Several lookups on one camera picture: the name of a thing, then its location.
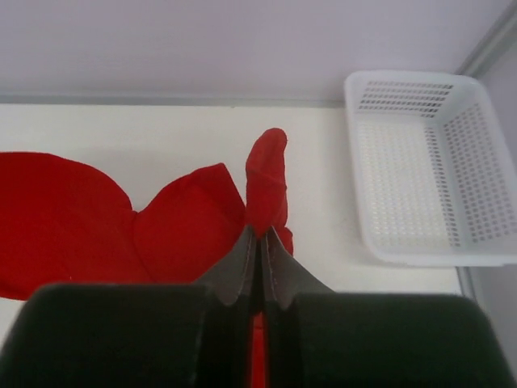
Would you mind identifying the right aluminium frame post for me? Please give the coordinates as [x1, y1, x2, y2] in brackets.
[456, 1, 516, 79]

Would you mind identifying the red t shirt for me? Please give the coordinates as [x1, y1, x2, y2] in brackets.
[0, 127, 296, 388]

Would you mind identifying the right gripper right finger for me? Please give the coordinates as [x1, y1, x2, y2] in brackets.
[261, 231, 500, 387]

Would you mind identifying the white plastic basket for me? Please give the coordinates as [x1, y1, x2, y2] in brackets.
[343, 70, 516, 267]

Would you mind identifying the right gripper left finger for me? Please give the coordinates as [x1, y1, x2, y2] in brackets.
[1, 228, 256, 387]

